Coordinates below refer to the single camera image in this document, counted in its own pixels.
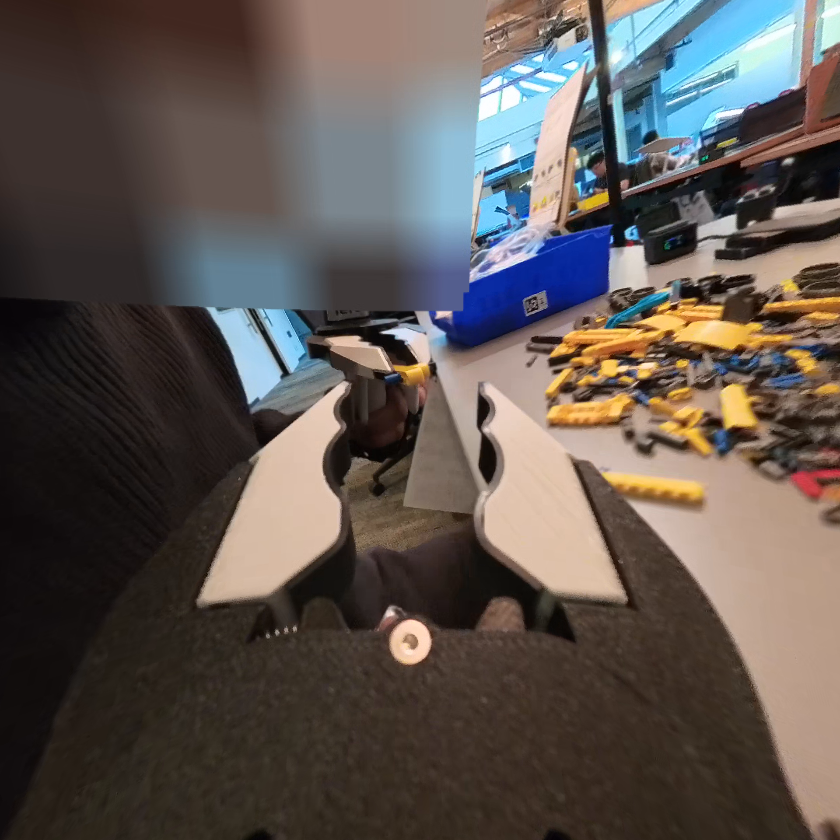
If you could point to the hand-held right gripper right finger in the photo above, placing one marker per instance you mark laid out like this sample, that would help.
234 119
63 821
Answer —
544 518

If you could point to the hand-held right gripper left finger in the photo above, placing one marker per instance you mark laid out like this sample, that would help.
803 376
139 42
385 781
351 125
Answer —
275 512

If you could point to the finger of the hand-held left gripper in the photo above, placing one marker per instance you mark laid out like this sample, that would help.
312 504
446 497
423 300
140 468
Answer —
364 361
410 344

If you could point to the yellow angled building beam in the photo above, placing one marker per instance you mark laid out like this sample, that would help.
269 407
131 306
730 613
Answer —
413 375

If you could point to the person's left hand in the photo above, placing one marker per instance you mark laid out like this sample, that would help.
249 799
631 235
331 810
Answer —
394 417

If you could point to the office chair base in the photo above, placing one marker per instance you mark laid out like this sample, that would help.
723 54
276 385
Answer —
387 469

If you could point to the long yellow holed beam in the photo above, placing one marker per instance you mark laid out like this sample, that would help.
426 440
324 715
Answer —
656 487

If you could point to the blue plastic bin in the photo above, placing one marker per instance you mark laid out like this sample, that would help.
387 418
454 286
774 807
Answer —
525 289

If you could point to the clear plastic bags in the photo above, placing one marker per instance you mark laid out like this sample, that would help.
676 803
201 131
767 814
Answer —
518 246

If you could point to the pile of building toy pieces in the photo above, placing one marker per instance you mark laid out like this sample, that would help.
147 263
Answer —
689 367

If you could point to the cardboard sign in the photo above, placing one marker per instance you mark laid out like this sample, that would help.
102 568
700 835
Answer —
558 144

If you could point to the black charger box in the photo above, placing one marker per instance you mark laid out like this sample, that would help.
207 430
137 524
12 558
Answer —
669 243

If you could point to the black pole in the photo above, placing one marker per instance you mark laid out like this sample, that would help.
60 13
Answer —
607 98

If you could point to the long wooden desk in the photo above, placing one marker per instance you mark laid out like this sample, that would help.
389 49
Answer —
722 162

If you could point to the black flat device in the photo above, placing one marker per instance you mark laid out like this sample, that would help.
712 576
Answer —
781 236

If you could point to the black cup-shaped device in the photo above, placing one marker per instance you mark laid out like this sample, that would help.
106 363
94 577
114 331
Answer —
758 207

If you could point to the black case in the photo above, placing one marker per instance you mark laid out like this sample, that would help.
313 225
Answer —
774 118

